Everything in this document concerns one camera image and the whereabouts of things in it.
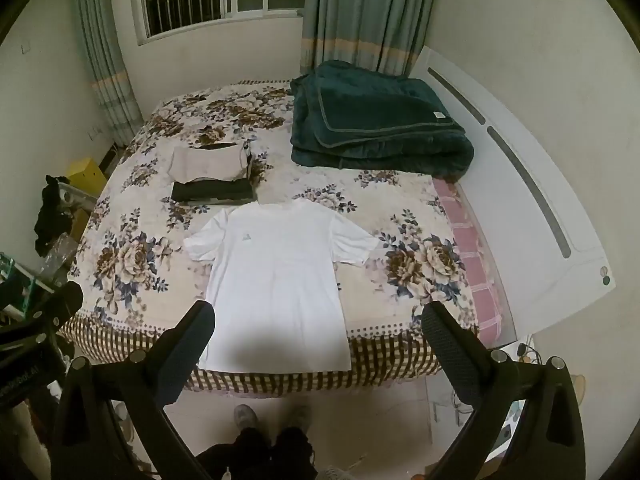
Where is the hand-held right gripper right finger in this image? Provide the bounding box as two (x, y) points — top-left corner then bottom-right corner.
(421, 301), (588, 480)

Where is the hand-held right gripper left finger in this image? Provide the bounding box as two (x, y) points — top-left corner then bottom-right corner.
(50, 300), (218, 480)

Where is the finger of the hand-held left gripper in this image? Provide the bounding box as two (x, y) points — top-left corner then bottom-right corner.
(0, 281), (84, 348)
(0, 279), (28, 313)

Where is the white t-shirt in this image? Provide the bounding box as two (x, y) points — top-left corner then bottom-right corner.
(183, 198), (381, 372)

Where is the clear plastic bag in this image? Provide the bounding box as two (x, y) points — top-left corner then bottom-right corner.
(40, 232), (81, 281)

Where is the pink checked mattress pad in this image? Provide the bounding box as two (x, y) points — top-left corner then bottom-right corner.
(432, 177), (518, 348)

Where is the person's left shoe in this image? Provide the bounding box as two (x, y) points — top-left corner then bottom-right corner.
(234, 404), (261, 432)

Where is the black cloth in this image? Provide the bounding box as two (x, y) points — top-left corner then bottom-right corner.
(34, 175), (76, 253)

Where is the floral bed sheet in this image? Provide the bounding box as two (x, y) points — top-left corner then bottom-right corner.
(57, 79), (481, 393)

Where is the metal rack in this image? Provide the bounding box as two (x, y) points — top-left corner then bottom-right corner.
(59, 182), (99, 216)

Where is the white headboard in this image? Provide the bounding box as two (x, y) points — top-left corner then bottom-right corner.
(407, 45), (613, 336)

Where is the yellow box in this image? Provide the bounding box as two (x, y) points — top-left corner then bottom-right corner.
(67, 157), (108, 196)

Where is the folded black garment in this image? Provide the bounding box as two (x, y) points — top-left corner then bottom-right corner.
(171, 179), (255, 206)

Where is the folded beige garment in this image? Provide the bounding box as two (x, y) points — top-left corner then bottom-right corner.
(167, 144), (253, 185)

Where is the dark green blanket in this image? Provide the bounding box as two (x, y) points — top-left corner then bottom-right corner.
(290, 60), (476, 183)

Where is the narrow grey-green curtain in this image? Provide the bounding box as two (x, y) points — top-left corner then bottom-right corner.
(72, 0), (144, 148)

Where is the wide grey-green curtain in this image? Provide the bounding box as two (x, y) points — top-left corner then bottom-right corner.
(299, 0), (442, 78)

